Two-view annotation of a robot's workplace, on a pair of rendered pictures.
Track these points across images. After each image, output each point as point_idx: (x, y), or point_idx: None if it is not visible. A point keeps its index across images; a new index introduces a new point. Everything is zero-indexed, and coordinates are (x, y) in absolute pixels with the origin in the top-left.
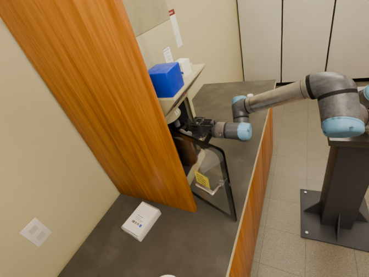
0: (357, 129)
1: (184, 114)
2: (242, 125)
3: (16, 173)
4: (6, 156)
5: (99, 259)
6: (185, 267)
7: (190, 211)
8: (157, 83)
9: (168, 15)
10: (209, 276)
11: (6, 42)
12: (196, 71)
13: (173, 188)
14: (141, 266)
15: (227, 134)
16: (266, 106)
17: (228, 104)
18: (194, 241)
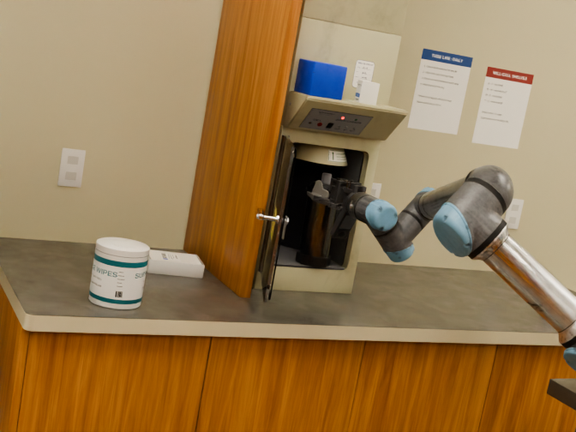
0: (450, 222)
1: None
2: (381, 201)
3: (116, 89)
4: (124, 67)
5: (89, 255)
6: (165, 300)
7: (237, 293)
8: (305, 73)
9: (399, 30)
10: (177, 312)
11: None
12: (380, 106)
13: (240, 233)
14: None
15: (357, 206)
16: (435, 201)
17: (510, 300)
18: (201, 300)
